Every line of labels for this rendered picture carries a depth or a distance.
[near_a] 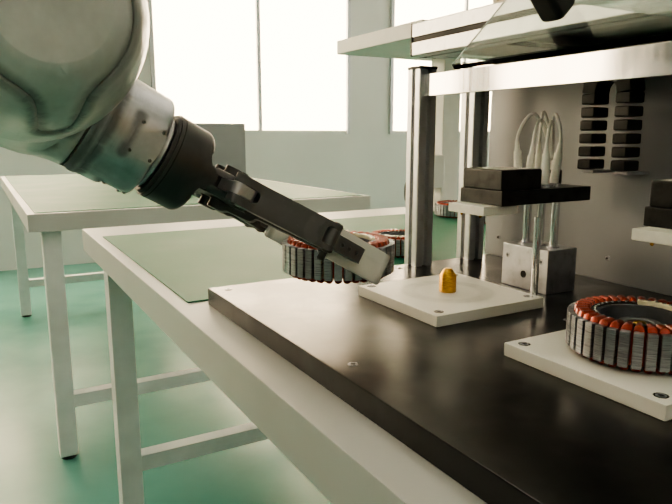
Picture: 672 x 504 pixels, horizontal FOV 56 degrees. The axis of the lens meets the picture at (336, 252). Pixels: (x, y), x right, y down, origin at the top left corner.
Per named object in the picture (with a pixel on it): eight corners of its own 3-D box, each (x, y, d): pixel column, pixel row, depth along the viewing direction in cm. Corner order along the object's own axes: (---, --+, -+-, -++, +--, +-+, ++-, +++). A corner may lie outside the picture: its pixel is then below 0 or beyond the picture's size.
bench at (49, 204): (49, 470, 183) (26, 213, 170) (13, 315, 342) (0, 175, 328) (368, 394, 237) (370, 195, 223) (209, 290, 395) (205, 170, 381)
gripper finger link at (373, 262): (330, 222, 56) (334, 223, 55) (387, 255, 59) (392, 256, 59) (316, 253, 56) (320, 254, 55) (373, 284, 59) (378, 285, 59)
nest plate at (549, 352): (665, 422, 42) (666, 404, 42) (503, 355, 55) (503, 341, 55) (782, 380, 49) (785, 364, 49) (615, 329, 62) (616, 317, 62)
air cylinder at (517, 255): (545, 295, 75) (548, 250, 74) (500, 282, 82) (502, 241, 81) (574, 290, 78) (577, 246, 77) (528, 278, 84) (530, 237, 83)
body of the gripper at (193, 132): (121, 187, 56) (210, 232, 61) (144, 195, 49) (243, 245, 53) (160, 113, 57) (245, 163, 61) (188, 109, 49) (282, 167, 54)
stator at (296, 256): (314, 291, 56) (314, 250, 55) (264, 268, 66) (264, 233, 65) (416, 278, 62) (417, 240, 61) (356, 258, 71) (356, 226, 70)
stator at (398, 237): (376, 246, 120) (377, 226, 120) (435, 249, 117) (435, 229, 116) (360, 256, 110) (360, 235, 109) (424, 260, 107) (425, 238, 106)
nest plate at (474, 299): (436, 327, 63) (437, 315, 63) (357, 295, 76) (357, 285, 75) (543, 307, 70) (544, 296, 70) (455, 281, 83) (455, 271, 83)
